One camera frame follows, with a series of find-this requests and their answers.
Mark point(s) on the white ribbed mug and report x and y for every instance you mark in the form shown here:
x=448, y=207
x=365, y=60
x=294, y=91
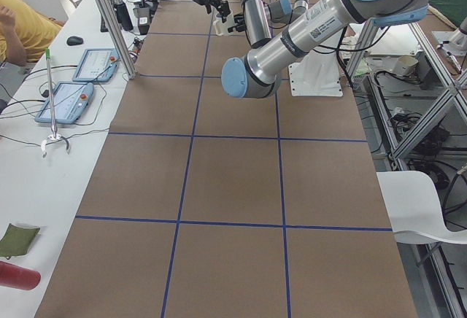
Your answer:
x=224, y=26

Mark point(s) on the black water bottle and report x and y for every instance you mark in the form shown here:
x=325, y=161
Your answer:
x=122, y=15

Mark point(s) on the far blue teach pendant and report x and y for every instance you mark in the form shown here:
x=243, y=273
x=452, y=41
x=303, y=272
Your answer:
x=96, y=65

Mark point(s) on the blue teach pendant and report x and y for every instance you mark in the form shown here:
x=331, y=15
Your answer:
x=71, y=100
x=96, y=65

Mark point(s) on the black computer mouse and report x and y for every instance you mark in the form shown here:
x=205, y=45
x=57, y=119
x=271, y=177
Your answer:
x=74, y=40

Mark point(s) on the near blue teach pendant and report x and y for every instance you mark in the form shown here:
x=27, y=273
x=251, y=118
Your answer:
x=71, y=100

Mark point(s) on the person in yellow shirt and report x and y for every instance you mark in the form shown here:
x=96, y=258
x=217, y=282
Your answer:
x=25, y=33

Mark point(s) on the silver grabber stick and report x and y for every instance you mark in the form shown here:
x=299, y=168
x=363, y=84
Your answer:
x=54, y=136

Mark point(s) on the white chair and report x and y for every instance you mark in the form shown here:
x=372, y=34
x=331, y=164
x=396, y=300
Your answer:
x=414, y=209

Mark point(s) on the green cloth pouch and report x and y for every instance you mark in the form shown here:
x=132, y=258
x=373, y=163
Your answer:
x=17, y=240

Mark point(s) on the red cylinder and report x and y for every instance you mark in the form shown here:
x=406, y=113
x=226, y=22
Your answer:
x=17, y=277

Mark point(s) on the white camera stand pedestal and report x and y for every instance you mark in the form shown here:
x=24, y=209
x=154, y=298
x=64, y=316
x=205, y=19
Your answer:
x=317, y=74

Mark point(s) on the aluminium frame post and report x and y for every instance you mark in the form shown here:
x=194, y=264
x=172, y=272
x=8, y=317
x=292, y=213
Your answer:
x=106, y=10

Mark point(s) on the aluminium frame right side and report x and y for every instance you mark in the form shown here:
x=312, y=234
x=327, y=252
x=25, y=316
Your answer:
x=413, y=107

